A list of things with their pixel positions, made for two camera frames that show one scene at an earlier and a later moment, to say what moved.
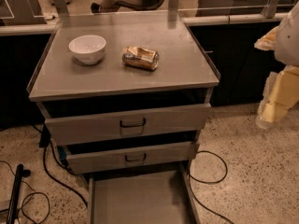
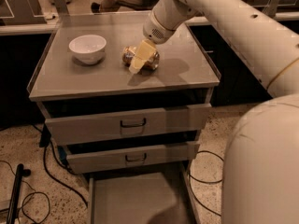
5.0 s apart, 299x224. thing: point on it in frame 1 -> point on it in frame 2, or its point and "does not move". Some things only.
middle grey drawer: [130, 152] does not move
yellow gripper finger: [280, 93] -> [167, 15]
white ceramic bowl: [88, 49] does not move
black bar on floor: [21, 173] does not move
